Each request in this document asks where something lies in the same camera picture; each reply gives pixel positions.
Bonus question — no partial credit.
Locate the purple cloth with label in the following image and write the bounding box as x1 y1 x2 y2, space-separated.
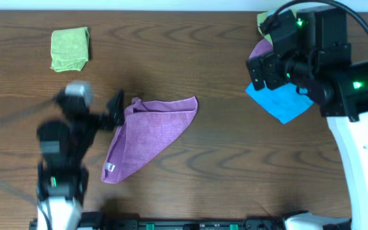
102 96 198 184

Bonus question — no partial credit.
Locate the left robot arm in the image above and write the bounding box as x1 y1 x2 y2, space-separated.
29 90 125 229

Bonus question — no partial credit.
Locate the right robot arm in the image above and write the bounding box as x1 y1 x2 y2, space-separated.
247 1 368 229

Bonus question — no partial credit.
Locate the purple cloth under pile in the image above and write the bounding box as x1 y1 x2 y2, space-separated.
249 38 273 59

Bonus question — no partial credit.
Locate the blue cloth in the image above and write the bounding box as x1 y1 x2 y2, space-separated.
245 83 314 124

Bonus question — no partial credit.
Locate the olive green cloth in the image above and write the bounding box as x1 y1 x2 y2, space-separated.
257 11 274 45

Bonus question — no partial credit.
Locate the folded green cloth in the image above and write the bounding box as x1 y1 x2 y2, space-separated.
50 27 89 72

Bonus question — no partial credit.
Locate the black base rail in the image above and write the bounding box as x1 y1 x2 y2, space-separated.
29 210 353 230

